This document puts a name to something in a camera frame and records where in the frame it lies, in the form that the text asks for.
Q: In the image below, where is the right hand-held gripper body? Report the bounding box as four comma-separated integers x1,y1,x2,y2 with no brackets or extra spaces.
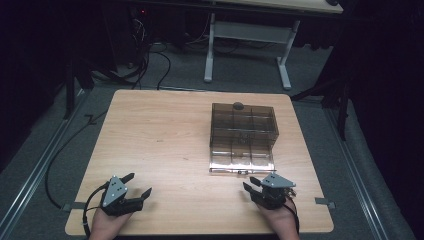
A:
253,173,297,211

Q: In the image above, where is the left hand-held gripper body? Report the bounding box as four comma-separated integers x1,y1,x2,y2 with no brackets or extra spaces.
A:
99,175,145,217

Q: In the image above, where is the transparent brown plastic drawer box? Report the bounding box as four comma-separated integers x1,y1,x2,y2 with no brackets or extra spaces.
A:
208,102,280,175

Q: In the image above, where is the person's right hand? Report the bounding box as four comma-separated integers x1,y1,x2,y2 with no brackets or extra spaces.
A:
255,197,301,240

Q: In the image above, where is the person's left hand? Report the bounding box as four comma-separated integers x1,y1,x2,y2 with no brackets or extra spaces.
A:
88,208,134,240

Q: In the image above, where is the black metal stand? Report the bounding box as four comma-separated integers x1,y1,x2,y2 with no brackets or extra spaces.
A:
62,49,96,120
289,59,355,142

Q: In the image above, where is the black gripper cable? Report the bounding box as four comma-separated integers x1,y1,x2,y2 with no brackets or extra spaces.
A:
283,195,301,235
82,184,111,240

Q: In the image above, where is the grey table bracket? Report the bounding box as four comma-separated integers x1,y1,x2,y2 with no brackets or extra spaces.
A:
314,196,337,210
61,201,88,213

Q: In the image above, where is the black floor cable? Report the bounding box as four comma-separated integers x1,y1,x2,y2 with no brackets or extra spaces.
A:
44,109,109,210

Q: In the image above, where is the metal floor rail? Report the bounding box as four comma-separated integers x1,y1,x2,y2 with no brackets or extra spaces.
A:
323,107,389,240
0,89,88,234

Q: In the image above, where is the black cable bundle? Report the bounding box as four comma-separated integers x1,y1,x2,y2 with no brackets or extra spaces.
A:
93,13,173,91

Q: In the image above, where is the white desk with metal frame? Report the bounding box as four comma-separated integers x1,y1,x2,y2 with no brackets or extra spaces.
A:
203,0,344,91

